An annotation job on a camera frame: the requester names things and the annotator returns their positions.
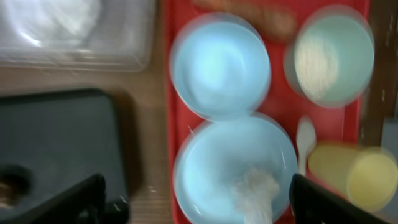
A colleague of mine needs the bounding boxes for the mint green rice bowl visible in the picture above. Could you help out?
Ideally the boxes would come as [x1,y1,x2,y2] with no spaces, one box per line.
[284,4,375,108]

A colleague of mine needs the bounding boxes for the yellow plastic cup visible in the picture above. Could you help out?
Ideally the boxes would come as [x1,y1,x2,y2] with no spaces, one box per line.
[307,142,397,213]

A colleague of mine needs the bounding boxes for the orange carrot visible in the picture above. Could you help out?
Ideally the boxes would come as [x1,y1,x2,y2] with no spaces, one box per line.
[192,0,298,42]

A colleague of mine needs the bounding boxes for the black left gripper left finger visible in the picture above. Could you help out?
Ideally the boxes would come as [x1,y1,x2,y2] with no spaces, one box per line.
[18,174,129,224]

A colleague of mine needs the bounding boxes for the white napkin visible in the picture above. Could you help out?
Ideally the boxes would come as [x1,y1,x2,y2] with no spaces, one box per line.
[232,168,280,224]

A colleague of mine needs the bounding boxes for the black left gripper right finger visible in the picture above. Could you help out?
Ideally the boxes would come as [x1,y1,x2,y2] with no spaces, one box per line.
[289,174,387,224]

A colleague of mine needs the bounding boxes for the large light blue plate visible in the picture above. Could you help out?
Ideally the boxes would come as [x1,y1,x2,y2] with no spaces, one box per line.
[173,114,298,223]

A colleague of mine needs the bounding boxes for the red plastic tray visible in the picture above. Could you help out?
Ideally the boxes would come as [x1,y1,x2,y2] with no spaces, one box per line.
[161,0,371,224]

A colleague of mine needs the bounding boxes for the clear plastic bin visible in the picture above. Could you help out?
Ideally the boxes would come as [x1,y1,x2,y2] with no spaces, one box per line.
[1,0,157,72]

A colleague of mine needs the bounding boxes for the white plastic spoon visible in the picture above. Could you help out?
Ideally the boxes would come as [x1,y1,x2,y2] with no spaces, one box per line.
[296,116,317,176]

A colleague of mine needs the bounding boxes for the small light blue bowl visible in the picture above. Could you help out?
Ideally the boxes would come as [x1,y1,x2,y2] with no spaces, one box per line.
[169,12,271,121]

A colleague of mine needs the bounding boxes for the black waste tray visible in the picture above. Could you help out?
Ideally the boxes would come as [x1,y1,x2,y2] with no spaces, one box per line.
[1,88,130,223]

